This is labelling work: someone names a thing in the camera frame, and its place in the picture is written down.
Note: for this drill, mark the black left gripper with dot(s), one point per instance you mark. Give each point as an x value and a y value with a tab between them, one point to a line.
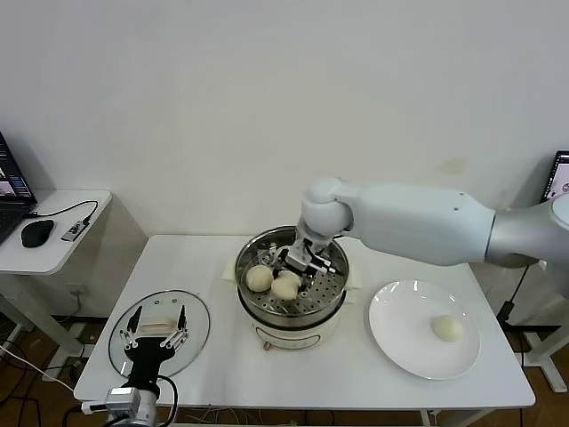
149	356

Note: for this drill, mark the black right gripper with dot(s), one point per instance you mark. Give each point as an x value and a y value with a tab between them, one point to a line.
302	258

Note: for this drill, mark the white steamed baozi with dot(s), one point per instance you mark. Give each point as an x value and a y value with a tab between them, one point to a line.
259	279
284	287
446	329

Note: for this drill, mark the round glass pot lid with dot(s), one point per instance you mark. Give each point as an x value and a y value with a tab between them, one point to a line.
195	311

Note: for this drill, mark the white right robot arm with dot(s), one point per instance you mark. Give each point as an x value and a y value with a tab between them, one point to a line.
422	222

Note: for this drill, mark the perforated steel steamer basket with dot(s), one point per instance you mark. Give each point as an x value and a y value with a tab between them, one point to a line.
326	293

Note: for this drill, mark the cream electric cooker pot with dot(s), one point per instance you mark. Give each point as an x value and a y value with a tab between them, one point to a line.
289	335

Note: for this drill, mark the white side table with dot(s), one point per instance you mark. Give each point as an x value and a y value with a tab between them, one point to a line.
58	255
540	356

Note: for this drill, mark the round white plate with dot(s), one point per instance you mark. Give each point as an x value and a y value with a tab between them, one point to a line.
400	329

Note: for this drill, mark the grey usb hub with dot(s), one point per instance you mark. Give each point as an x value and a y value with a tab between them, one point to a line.
74	231

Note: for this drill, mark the black computer mouse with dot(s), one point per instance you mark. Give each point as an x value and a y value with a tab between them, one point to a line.
39	233

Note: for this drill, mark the open black laptop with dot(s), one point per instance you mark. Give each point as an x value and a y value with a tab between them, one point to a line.
13	178

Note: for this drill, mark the open grey laptop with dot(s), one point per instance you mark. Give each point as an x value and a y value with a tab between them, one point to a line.
558	178

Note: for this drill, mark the white wall socket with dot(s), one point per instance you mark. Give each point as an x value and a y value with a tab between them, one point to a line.
82	292

